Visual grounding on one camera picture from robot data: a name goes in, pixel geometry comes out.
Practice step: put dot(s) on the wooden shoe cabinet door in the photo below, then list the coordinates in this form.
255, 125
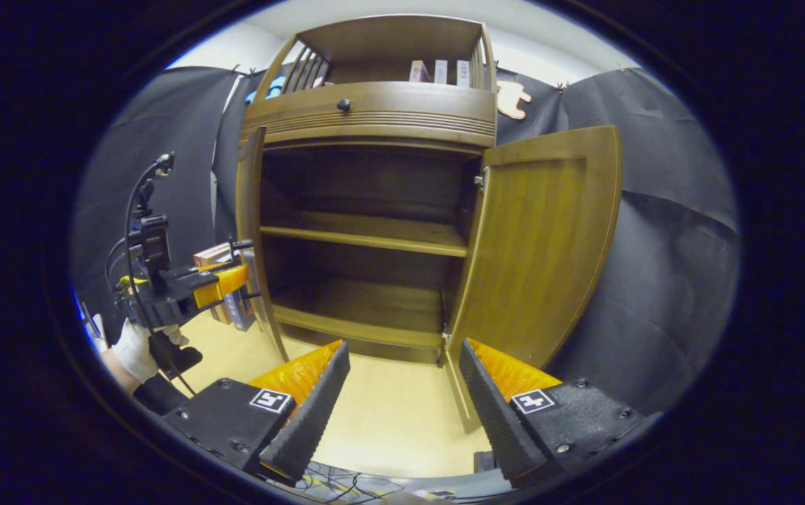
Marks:
536, 245
252, 196

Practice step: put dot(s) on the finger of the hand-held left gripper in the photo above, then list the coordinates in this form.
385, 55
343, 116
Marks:
210, 267
224, 280

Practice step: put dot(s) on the red-brown book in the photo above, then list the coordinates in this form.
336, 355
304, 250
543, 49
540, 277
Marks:
212, 252

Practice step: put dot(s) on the black round drawer knob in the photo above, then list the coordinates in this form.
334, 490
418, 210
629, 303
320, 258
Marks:
343, 105

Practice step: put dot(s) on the black backdrop cloth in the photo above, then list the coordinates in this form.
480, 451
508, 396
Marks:
669, 280

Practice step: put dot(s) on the wooden double-door shoe cabinet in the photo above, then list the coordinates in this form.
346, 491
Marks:
388, 38

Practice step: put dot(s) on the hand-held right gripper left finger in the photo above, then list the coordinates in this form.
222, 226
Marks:
311, 421

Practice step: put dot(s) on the wooden inner cabinet shelf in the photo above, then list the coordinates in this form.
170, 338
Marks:
374, 235

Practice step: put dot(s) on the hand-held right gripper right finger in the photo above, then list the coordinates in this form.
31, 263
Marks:
494, 421

